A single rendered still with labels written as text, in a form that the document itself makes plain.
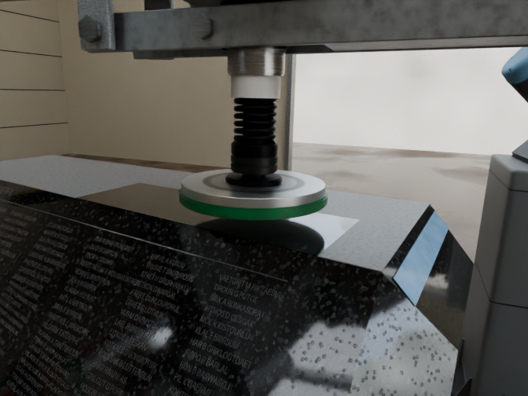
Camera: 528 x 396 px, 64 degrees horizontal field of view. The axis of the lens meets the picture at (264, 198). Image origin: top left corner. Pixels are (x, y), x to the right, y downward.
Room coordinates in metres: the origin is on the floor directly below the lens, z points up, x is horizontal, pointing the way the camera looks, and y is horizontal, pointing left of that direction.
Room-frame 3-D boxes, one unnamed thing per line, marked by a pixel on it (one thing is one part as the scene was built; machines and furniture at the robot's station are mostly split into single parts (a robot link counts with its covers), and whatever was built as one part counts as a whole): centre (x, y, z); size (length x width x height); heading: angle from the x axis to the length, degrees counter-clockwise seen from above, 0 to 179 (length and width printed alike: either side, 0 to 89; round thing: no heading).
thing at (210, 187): (0.61, 0.02, 0.92); 0.21 x 0.21 x 0.01
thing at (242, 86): (0.61, 0.02, 1.06); 0.07 x 0.07 x 0.04
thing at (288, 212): (0.61, 0.02, 0.91); 0.22 x 0.22 x 0.04
